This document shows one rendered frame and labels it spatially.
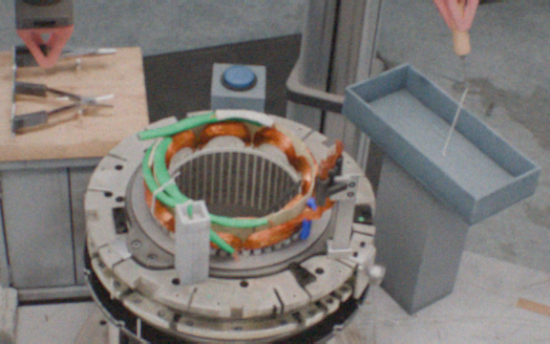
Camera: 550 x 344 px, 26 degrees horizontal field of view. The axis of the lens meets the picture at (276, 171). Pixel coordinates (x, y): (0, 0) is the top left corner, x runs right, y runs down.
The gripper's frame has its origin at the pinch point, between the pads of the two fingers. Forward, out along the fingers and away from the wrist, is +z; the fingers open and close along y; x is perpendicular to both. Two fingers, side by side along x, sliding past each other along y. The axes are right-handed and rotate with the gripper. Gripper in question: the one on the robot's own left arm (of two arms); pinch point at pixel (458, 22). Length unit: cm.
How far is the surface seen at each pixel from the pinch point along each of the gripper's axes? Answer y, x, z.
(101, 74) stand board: -29.8, -34.8, 2.7
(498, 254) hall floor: -103, 69, 92
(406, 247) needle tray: -11.7, -4.3, 31.6
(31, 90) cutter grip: -26, -45, 1
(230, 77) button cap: -26.9, -18.7, 7.1
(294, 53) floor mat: -184, 60, 54
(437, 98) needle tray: -13.5, 4.1, 13.6
